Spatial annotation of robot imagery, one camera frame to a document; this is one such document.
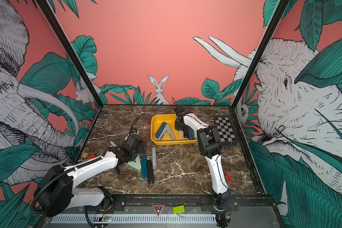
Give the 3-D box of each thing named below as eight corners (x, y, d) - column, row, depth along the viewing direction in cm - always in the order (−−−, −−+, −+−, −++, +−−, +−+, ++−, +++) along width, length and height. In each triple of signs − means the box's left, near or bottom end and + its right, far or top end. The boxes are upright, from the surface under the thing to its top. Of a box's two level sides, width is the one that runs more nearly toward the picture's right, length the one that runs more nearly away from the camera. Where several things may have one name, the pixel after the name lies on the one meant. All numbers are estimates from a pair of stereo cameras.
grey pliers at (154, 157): (153, 168, 88) (152, 167, 85) (152, 149, 96) (152, 147, 94) (157, 168, 88) (156, 166, 86) (156, 148, 97) (155, 146, 94)
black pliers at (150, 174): (148, 184, 82) (147, 182, 80) (147, 161, 91) (147, 159, 89) (154, 183, 83) (154, 181, 81) (153, 160, 92) (153, 158, 90)
